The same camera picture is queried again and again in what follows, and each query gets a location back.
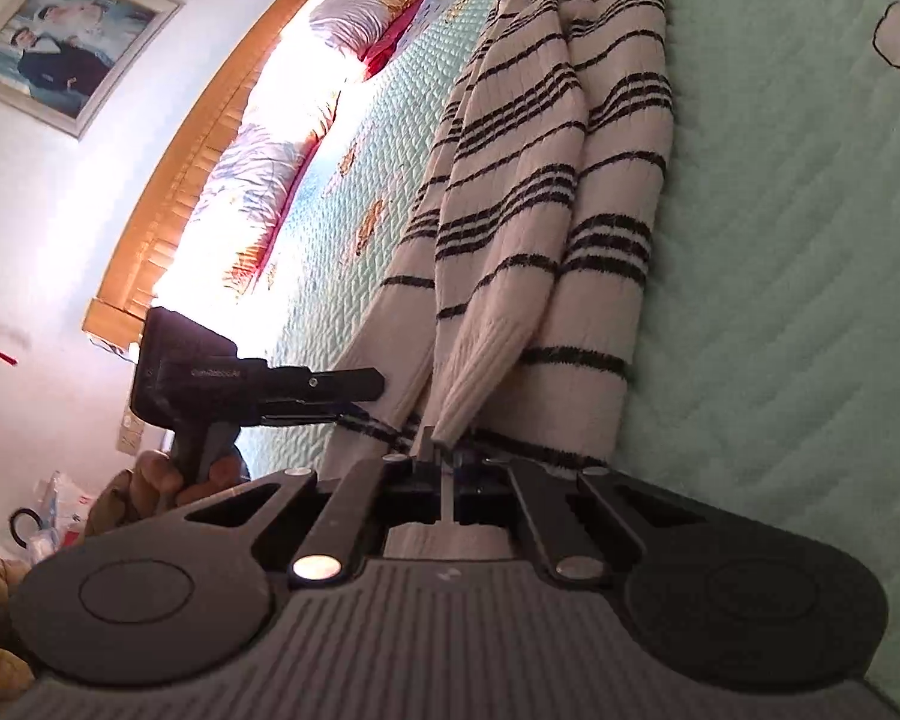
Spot red bed sheet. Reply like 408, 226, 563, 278
259, 0, 430, 293

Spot floral pillows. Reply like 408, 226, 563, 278
156, 0, 449, 302

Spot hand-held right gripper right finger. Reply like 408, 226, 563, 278
454, 448, 710, 587

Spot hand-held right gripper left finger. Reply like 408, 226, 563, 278
182, 426, 443, 587

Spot wooden headboard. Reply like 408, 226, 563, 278
81, 0, 347, 336

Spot green quilted bee bedspread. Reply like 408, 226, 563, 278
259, 0, 900, 698

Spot person's left hand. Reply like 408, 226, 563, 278
130, 444, 251, 516

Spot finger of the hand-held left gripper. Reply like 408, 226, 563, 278
262, 366, 386, 404
258, 400, 392, 431

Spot clear plastic bag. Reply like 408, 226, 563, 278
28, 470, 96, 553

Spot person's left forearm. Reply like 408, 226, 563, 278
81, 468, 142, 542

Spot beige wall switch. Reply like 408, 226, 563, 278
119, 408, 146, 456

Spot framed wedding photo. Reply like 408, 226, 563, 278
0, 0, 185, 141

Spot striped white knit sweater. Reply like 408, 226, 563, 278
321, 0, 677, 535

